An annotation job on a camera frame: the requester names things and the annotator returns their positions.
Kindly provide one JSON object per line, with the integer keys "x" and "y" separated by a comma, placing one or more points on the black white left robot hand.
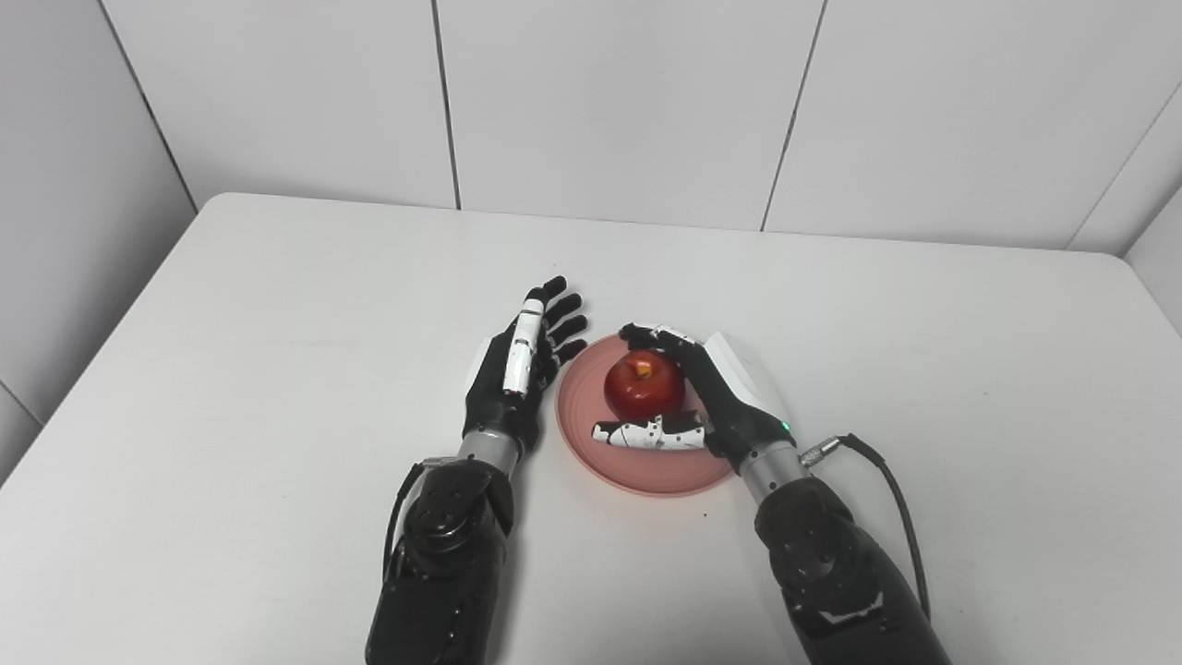
{"x": 494, "y": 406}

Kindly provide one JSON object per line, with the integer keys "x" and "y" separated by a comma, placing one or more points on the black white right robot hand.
{"x": 739, "y": 416}

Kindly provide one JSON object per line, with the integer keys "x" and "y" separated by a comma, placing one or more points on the red apple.
{"x": 644, "y": 388}

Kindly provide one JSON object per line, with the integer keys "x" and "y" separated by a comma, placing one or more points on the pink round plate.
{"x": 646, "y": 471}

